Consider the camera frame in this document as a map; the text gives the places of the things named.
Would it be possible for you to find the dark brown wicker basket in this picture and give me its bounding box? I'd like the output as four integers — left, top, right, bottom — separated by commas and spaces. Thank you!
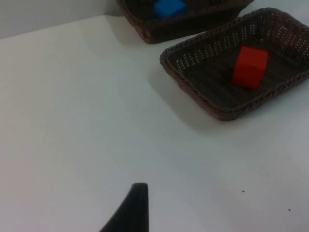
116, 0, 255, 44
159, 7, 309, 122

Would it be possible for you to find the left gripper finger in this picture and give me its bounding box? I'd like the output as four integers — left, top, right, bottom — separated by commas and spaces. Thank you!
99, 182, 150, 232

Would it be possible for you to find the red cube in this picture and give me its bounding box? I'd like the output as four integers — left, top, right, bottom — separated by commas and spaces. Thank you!
231, 46, 269, 91

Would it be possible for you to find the blue cube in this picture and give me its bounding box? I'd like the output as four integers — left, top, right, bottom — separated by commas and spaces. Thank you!
154, 0, 187, 20

